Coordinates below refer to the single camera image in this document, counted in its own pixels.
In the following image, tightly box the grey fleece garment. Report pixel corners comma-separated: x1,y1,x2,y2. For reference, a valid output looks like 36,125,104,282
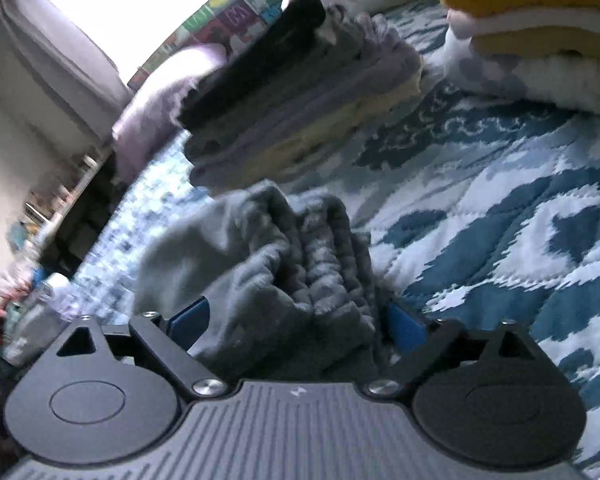
133,182,387,382

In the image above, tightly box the colourful patterned headboard strip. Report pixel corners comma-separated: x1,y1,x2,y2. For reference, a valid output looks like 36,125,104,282
126,0,283,91

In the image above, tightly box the stack of folded dark clothes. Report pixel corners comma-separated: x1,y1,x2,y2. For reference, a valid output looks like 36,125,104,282
178,0,422,192

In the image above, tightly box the pink pillow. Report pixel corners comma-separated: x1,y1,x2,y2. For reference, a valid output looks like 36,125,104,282
112,44,227,184

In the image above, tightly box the blue white patterned quilt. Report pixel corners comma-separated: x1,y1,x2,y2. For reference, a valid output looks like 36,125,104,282
72,0,600,480

